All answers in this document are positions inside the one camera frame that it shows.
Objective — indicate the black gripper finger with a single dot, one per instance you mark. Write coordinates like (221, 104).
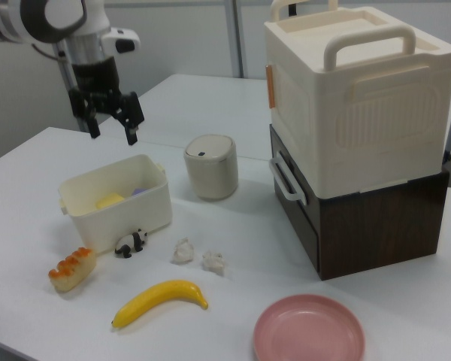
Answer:
(131, 113)
(90, 116)

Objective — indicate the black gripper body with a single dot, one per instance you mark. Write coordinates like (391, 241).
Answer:
(97, 79)

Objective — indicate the cream plastic box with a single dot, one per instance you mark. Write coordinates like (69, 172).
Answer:
(135, 214)

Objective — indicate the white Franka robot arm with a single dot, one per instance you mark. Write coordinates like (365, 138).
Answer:
(22, 19)

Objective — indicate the large cream storage box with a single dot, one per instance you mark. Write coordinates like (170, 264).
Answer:
(361, 113)

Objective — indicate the purple foam block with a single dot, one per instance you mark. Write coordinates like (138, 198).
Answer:
(139, 192)

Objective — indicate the yellow foam block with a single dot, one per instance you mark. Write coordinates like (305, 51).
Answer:
(110, 200)

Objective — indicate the cream lidded trash can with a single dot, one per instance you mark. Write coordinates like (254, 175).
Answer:
(210, 169)

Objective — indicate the toy panda figure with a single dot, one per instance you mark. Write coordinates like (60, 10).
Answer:
(131, 242)

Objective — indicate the crumpled white paper ball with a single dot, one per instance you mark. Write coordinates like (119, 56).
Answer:
(183, 251)
(213, 262)

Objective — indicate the toy bread with orange topping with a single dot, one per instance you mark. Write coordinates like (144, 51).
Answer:
(73, 269)

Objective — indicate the yellow toy banana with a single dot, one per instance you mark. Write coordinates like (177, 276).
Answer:
(161, 297)

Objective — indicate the pink round plate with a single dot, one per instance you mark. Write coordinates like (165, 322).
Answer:
(308, 331)

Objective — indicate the grey metal post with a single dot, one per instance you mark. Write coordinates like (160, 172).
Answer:
(65, 75)

